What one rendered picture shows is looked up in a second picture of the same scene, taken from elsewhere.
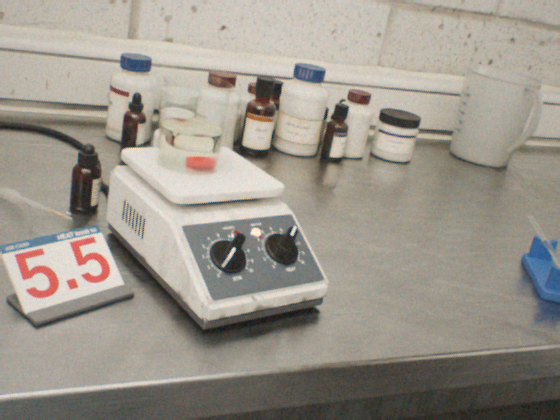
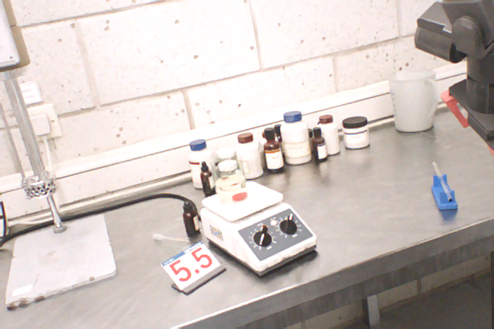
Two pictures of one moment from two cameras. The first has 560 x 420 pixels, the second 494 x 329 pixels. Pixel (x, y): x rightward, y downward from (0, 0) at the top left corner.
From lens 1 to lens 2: 0.36 m
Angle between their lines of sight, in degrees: 10
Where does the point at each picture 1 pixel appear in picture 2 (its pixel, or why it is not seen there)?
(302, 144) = (301, 156)
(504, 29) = (408, 42)
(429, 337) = (373, 249)
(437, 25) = (364, 56)
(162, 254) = (233, 246)
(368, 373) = (343, 275)
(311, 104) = (298, 134)
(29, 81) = (148, 171)
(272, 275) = (286, 241)
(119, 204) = (208, 227)
